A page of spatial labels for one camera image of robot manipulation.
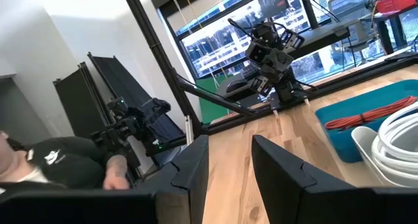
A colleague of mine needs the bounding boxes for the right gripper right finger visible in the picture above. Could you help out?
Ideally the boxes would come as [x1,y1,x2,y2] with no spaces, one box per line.
[251,135,418,224]

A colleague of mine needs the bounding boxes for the black folded panels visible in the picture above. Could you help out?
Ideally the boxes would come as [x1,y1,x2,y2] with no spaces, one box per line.
[53,52,184,153]

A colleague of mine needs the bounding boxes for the grey desk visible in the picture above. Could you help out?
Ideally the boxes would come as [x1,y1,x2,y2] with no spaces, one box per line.
[215,18,362,101]

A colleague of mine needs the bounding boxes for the large black monitor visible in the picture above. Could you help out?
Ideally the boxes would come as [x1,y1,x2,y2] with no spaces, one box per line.
[254,0,290,18]

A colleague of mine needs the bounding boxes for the long red USB cable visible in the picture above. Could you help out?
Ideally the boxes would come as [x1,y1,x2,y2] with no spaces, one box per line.
[324,95,418,131]

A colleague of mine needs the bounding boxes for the black computer mouse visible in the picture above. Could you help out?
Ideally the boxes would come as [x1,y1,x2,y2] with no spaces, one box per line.
[225,80,251,91]

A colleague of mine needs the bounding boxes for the teal plastic bin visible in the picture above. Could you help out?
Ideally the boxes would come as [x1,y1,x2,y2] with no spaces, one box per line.
[315,79,418,164]

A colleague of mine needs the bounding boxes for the pale plastic bin with handle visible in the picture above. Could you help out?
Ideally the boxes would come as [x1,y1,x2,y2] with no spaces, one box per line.
[351,125,418,189]

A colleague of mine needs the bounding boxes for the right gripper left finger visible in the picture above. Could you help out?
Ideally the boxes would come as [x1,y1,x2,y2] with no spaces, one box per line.
[140,135,210,224]

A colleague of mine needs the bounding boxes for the black keyboard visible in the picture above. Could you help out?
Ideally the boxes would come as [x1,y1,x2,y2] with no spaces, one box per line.
[240,63,262,80]

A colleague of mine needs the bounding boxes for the white USB cable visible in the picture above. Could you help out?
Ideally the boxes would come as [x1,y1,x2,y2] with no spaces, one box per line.
[371,101,418,179]

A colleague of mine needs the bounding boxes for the person's hand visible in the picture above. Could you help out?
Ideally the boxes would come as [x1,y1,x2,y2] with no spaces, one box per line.
[103,155,131,191]

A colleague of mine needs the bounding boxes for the red crate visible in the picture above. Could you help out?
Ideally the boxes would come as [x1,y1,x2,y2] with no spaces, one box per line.
[375,0,418,14]

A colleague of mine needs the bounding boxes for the green board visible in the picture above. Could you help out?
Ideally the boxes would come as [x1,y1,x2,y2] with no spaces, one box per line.
[195,75,236,124]

